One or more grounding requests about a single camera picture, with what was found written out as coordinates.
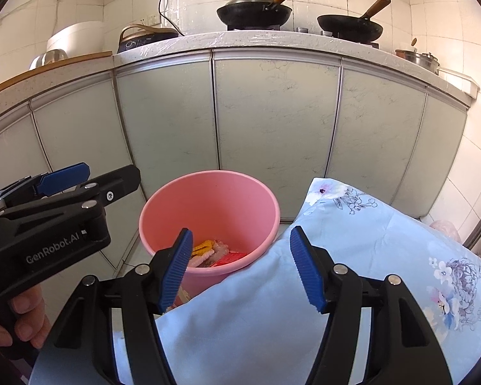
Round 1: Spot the gas stove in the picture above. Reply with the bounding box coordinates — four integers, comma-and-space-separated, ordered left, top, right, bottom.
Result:
226, 24, 379, 49

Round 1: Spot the black wok wooden handle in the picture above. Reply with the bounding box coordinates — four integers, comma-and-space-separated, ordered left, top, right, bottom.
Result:
316, 0, 392, 43

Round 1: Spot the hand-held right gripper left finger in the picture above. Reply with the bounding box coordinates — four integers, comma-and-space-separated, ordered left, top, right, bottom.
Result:
29, 228, 194, 385

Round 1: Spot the yellow foam fruit net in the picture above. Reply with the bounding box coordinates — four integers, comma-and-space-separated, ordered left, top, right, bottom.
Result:
191, 240, 216, 256

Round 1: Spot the red plastic packet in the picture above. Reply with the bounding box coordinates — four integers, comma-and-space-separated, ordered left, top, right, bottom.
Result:
212, 251, 249, 267

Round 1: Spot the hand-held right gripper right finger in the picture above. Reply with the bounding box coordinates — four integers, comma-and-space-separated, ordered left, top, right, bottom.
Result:
289, 226, 453, 385

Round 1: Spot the light blue floral cloth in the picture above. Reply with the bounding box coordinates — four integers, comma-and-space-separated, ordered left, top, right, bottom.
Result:
112, 177, 481, 385

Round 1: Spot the person's left hand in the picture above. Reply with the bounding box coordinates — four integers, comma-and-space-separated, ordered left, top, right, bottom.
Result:
0, 285, 51, 349

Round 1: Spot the steel bowl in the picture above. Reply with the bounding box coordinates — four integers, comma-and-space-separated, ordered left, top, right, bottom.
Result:
29, 49, 69, 71

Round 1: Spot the grey kitchen cabinet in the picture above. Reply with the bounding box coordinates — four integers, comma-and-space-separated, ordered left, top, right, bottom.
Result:
0, 32, 479, 273

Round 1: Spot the black wok with spatula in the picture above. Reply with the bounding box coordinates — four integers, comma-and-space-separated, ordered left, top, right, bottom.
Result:
216, 0, 308, 30

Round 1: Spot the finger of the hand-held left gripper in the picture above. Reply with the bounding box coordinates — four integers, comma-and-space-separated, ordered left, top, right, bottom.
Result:
0, 163, 91, 205
0, 165, 142, 219

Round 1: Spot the white plastic tray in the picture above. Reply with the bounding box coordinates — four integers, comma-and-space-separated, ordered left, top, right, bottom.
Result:
439, 68, 479, 98

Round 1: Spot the black power cord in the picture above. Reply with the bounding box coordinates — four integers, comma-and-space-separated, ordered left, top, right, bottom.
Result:
157, 0, 181, 37

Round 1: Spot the small steel pot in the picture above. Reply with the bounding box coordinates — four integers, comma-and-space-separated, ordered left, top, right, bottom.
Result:
411, 51, 442, 73

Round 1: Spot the white rice cooker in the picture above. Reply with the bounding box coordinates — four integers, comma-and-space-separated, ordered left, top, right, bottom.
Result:
46, 21, 105, 59

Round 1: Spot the white and red plastic bag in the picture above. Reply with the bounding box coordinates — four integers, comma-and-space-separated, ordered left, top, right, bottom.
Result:
429, 218, 463, 245

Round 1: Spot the pink plastic bucket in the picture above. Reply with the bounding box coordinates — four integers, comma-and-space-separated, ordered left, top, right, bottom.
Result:
139, 170, 281, 301

